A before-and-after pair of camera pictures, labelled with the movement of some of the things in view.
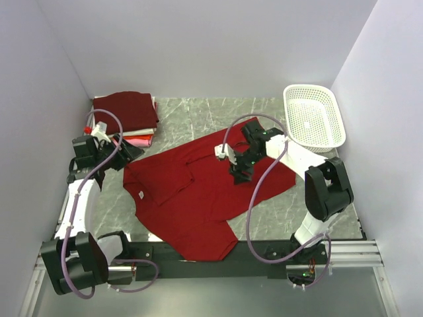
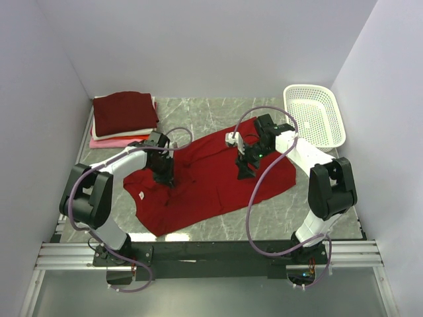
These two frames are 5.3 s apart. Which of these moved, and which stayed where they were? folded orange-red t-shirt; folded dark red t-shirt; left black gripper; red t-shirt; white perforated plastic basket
Moved: red t-shirt; left black gripper
Stayed: white perforated plastic basket; folded dark red t-shirt; folded orange-red t-shirt
